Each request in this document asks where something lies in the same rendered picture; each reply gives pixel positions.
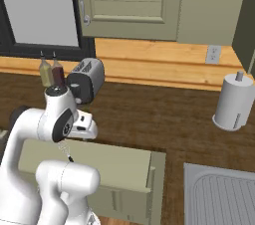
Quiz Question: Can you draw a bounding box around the grey wall outlet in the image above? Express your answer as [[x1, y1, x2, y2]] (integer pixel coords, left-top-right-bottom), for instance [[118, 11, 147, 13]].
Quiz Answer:
[[205, 45, 223, 66]]

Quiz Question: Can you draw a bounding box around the olive green drawer handle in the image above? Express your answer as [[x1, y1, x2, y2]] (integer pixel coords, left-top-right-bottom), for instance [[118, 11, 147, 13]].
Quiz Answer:
[[148, 166, 157, 191]]

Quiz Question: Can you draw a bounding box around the white paper towel roll holder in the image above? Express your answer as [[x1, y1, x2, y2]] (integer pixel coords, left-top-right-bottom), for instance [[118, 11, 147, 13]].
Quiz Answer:
[[211, 71, 255, 132]]

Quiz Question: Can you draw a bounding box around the grey and black toaster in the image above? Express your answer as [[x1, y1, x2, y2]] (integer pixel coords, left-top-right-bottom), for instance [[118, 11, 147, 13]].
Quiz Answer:
[[66, 57, 107, 106]]

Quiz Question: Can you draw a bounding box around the olive green lower cabinet front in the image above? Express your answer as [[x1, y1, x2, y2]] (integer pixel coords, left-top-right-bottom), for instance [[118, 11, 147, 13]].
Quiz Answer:
[[87, 183, 151, 224]]

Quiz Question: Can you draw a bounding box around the metal whisk with dark handle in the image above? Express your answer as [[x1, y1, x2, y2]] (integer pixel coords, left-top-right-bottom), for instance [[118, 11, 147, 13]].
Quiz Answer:
[[58, 139, 75, 164]]

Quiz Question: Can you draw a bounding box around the black framed window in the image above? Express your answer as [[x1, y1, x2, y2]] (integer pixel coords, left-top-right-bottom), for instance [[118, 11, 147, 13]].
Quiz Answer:
[[0, 0, 97, 62]]

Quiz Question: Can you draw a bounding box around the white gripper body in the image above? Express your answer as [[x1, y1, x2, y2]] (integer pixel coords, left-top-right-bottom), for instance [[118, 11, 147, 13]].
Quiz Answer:
[[73, 117, 100, 141]]

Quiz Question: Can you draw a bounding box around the dark red vinegar bottle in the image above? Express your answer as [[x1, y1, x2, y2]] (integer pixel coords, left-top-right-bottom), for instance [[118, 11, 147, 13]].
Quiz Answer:
[[51, 51, 67, 89]]

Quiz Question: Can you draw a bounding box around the olive green wall cabinet panel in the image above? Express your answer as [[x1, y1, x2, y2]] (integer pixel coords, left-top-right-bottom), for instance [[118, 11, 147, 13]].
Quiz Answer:
[[176, 0, 251, 47]]

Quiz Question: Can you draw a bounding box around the grey steel sink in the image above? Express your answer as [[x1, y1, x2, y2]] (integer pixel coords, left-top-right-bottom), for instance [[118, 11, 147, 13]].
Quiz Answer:
[[182, 161, 255, 225]]

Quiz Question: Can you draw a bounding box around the olive green wall cabinet door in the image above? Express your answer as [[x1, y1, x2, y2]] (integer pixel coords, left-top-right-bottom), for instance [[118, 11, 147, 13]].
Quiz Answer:
[[73, 0, 185, 42]]

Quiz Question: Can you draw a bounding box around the yellow oil bottle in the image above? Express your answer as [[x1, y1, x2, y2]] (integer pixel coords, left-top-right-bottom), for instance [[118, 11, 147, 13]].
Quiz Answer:
[[38, 50, 55, 89]]

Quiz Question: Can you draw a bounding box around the dark olive corner wall cabinet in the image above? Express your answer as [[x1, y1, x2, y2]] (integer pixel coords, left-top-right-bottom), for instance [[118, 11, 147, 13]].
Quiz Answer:
[[231, 0, 255, 75]]

